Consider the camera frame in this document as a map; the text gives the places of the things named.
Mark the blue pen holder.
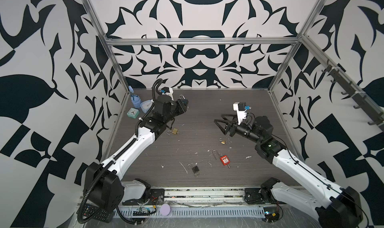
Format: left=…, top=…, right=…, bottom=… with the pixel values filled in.
left=128, top=86, right=142, bottom=109

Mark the light blue alarm clock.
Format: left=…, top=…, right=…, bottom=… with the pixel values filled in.
left=140, top=99, right=154, bottom=114

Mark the green circuit board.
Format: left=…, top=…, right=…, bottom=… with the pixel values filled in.
left=132, top=207, right=157, bottom=216

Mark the aluminium frame corner post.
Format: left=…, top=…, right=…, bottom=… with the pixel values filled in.
left=81, top=0, right=129, bottom=93

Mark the purple round disc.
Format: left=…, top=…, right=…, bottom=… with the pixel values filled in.
left=160, top=204, right=172, bottom=217

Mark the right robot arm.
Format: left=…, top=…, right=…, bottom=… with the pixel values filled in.
left=214, top=114, right=368, bottom=228

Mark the green small clock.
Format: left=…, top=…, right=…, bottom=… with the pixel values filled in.
left=127, top=108, right=140, bottom=119

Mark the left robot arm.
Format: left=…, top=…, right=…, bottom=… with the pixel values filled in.
left=77, top=79, right=189, bottom=226

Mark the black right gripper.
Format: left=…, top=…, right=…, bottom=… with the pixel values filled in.
left=216, top=114, right=264, bottom=146

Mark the wall hook rack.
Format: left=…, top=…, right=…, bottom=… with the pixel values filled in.
left=321, top=60, right=384, bottom=131

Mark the black remote control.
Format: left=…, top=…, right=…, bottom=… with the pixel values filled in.
left=81, top=204, right=114, bottom=223

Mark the red safety padlock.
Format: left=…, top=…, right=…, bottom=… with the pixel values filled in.
left=212, top=150, right=231, bottom=168

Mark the small brass padlock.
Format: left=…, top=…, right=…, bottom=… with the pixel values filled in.
left=219, top=138, right=226, bottom=145

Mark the small black padlock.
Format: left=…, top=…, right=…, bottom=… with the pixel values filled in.
left=187, top=164, right=200, bottom=177

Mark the right electronics board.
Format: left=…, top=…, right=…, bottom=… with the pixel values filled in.
left=262, top=205, right=284, bottom=224

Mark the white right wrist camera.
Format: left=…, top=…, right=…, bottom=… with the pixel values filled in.
left=233, top=102, right=251, bottom=125

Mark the blue padlock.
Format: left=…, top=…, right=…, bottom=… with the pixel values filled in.
left=179, top=95, right=189, bottom=112

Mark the white cable duct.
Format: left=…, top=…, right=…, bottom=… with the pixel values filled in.
left=121, top=207, right=265, bottom=219

